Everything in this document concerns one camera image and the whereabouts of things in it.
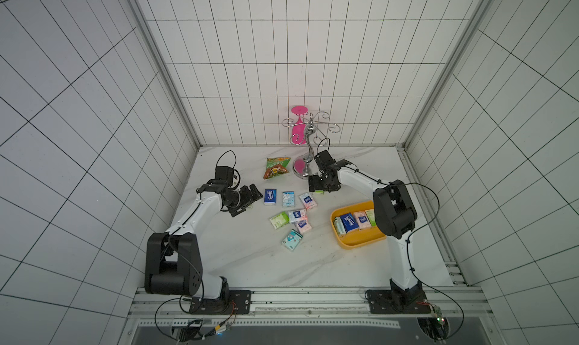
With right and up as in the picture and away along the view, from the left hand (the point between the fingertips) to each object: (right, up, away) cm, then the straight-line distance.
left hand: (253, 204), depth 87 cm
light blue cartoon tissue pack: (+14, +1, +10) cm, 17 cm away
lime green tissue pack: (+10, -7, +3) cm, 13 cm away
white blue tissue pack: (+22, 0, +8) cm, 24 cm away
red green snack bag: (+8, +15, +17) cm, 24 cm away
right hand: (+24, +5, +14) cm, 28 cm away
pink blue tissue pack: (+20, -9, +1) cm, 22 cm away
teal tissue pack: (+34, -8, -1) cm, 35 cm away
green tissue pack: (+27, +5, +4) cm, 27 cm away
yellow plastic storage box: (+42, -13, -1) cm, 44 cm away
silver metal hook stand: (+20, +14, +26) cm, 36 cm away
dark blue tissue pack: (+39, -8, +2) cm, 39 cm away
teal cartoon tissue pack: (+15, -14, -2) cm, 21 cm away
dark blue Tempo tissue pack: (+6, +1, +11) cm, 12 cm away
